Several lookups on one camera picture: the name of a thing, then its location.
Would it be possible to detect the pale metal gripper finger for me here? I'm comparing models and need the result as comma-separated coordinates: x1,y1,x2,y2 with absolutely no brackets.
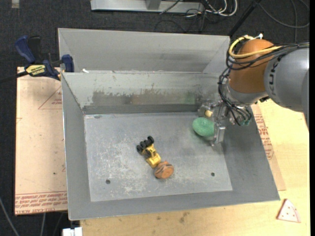
210,123,226,147
198,103,216,119

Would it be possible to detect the brown cardboard board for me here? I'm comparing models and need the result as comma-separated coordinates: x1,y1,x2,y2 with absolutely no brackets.
14,66,286,216

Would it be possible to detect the grey metal bin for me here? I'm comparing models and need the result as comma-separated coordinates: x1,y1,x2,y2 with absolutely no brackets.
58,28,281,221

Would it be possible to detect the green round scouring pad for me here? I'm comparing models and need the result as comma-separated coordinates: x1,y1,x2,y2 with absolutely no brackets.
192,117,215,137

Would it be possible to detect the orange round wooden disc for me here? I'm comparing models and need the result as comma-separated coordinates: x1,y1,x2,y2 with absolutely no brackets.
154,161,175,180

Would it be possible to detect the yellow and black toy vehicle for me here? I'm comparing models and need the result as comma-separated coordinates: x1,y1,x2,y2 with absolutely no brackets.
136,136,162,169

